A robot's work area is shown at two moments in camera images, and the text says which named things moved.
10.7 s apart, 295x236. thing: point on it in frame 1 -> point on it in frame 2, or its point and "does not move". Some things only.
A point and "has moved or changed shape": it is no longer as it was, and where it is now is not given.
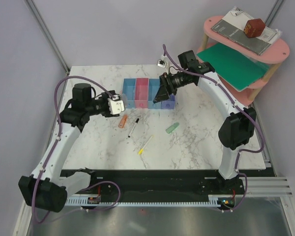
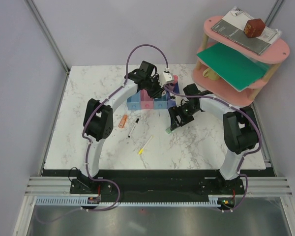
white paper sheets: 239,18 does not move
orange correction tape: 123,121 does not move
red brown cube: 253,27 does not move
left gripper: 105,96 -> 158,93
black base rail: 167,182 does not move
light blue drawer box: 154,86 has moved or changed shape
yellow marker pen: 141,150 does not move
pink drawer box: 141,92 has moved or changed shape
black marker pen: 136,121 does not move
